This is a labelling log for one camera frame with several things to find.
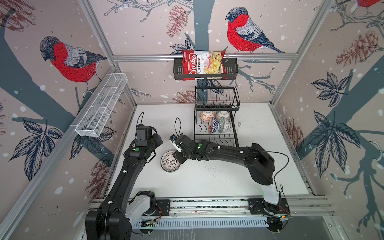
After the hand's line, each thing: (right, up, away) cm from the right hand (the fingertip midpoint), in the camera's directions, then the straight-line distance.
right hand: (174, 157), depth 84 cm
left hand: (-9, +12, -3) cm, 15 cm away
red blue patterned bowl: (+24, +18, +11) cm, 32 cm away
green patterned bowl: (+31, +18, +12) cm, 37 cm away
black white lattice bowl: (-3, -3, +2) cm, 5 cm away
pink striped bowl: (+31, +26, +21) cm, 45 cm away
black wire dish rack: (+24, +38, +34) cm, 56 cm away
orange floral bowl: (+19, +24, +23) cm, 39 cm away
